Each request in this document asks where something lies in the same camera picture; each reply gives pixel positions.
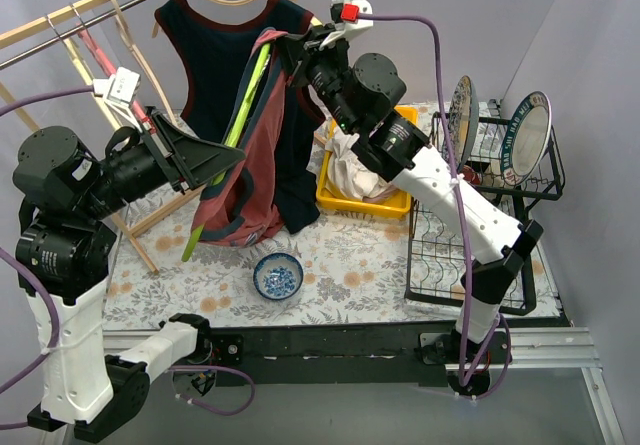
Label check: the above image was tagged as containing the lime green hanger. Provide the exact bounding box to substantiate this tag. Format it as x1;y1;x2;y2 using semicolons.
181;44;271;262

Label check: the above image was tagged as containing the red teal tank top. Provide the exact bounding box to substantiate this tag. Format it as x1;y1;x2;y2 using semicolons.
192;28;286;247

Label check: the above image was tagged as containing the navy maroon tank top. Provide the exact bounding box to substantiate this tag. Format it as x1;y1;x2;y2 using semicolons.
154;0;325;234

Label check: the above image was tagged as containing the cream white tank top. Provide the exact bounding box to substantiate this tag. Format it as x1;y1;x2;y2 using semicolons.
322;125;393;203

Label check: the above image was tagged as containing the cream plastic hanger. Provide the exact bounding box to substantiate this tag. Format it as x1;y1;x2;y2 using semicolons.
45;15;121;130

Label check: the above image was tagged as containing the pink plastic hanger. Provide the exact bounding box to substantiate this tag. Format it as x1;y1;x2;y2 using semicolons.
78;27;150;122

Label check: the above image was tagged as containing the pink tank top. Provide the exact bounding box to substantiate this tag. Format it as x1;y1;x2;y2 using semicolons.
363;185;398;203

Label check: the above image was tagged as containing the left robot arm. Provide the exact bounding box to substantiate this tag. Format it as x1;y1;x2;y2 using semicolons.
13;120;245;444

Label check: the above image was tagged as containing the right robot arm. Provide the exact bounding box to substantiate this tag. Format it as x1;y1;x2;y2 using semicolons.
275;25;543;363

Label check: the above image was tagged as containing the blue white ceramic bowl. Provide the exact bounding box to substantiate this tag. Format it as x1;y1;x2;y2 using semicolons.
253;252;304;301

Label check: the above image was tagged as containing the wooden clothes rack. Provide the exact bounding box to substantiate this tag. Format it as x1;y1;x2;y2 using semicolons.
0;0;296;274

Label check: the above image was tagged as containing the floral patterned plate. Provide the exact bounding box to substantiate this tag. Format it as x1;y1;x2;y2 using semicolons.
447;75;479;171

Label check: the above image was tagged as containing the yellow plastic bin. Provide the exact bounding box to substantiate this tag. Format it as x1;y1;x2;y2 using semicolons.
315;120;411;219

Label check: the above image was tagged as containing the floral tablecloth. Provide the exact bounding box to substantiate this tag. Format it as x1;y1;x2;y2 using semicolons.
99;99;561;331

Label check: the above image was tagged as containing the red patterned bowl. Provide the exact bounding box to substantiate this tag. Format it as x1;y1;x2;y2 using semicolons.
461;165;483;186

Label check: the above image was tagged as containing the green rimmed white plate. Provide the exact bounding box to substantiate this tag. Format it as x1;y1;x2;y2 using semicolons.
499;91;552;187

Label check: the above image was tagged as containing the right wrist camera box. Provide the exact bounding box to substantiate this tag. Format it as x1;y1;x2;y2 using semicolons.
323;0;373;47

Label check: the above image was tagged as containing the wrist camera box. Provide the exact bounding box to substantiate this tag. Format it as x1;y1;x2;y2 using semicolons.
323;0;373;47
92;67;151;133

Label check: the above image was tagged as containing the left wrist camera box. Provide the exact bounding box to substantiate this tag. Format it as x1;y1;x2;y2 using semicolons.
92;67;151;133

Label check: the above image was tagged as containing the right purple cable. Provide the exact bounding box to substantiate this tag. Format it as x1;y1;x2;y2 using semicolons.
357;13;514;399

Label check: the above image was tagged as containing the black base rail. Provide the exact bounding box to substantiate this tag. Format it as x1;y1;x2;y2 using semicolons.
179;321;453;387

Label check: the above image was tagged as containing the black wire dish rack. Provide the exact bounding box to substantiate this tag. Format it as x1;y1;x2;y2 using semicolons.
405;104;565;319

